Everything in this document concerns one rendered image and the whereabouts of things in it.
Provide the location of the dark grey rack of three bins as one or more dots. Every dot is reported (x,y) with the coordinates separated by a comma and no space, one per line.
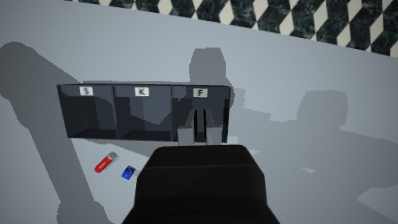
(141,113)

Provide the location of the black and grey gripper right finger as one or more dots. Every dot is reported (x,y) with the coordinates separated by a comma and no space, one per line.
(213,133)

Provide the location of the blue die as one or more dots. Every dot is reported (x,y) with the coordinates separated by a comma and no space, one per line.
(128,172)

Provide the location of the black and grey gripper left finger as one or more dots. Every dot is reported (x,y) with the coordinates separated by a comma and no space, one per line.
(187,133)

